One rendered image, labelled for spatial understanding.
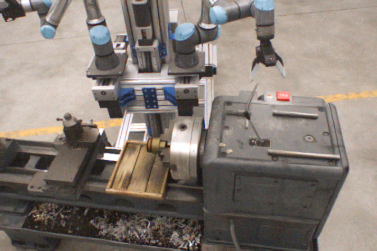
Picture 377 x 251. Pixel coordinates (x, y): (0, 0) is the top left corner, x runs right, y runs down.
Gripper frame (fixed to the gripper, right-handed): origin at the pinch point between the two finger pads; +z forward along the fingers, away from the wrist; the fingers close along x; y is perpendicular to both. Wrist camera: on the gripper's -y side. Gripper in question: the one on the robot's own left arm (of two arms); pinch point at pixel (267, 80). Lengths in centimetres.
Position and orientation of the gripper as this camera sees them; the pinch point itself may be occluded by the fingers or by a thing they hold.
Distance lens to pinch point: 152.0
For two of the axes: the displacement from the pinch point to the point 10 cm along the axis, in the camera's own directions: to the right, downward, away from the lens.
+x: -9.9, 1.3, 0.7
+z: 1.5, 8.4, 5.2
